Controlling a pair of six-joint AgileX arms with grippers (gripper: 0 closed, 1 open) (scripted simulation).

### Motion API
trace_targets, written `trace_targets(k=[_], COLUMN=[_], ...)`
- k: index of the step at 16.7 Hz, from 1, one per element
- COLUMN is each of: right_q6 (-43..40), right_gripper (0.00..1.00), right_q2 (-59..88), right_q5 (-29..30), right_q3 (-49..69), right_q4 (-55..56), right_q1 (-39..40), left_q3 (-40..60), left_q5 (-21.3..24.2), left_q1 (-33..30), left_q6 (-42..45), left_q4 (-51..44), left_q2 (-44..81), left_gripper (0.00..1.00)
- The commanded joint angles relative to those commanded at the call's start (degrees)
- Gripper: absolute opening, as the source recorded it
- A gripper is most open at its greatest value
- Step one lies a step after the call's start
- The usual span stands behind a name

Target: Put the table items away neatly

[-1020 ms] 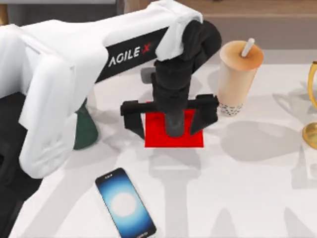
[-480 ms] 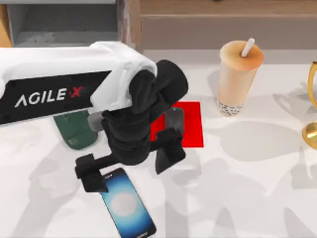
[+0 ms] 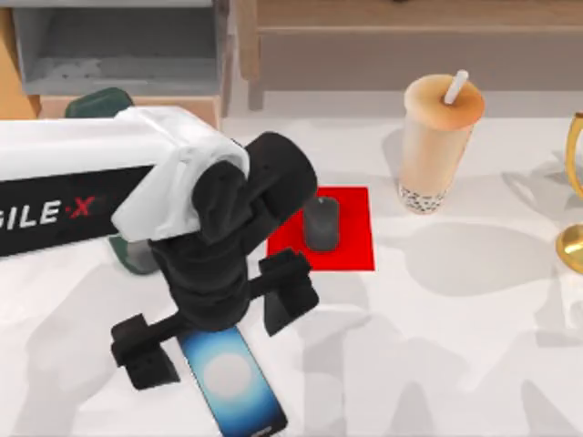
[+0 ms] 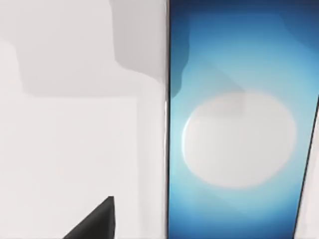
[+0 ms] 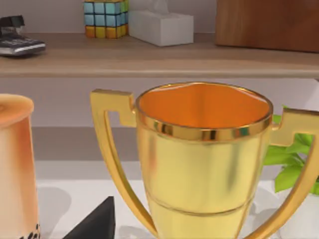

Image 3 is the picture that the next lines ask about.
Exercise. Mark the wooden open shelf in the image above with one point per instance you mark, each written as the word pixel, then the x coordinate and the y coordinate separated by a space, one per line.
pixel 410 32

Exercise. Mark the red square mat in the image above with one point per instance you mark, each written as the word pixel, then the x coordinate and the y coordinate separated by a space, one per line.
pixel 350 236

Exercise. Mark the gold trophy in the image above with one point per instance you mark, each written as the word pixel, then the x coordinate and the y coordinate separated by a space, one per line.
pixel 573 246

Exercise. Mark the white drinking straw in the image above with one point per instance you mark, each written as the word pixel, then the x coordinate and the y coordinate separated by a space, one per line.
pixel 455 86

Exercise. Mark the smartphone with blue screen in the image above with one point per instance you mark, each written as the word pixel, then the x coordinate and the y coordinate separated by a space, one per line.
pixel 232 378

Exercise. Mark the wooden cupboard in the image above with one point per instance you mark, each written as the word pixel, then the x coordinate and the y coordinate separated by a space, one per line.
pixel 11 54

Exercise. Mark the bubble tea cup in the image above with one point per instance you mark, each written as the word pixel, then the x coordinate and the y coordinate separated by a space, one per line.
pixel 432 150

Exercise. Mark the grey pierced drawer inside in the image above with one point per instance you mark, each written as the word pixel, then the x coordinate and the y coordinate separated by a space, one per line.
pixel 118 41

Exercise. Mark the dark grey computer mouse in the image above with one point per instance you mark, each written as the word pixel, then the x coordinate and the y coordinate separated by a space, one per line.
pixel 322 227

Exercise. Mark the dark green bottle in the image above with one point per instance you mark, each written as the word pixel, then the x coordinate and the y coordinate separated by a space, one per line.
pixel 98 102

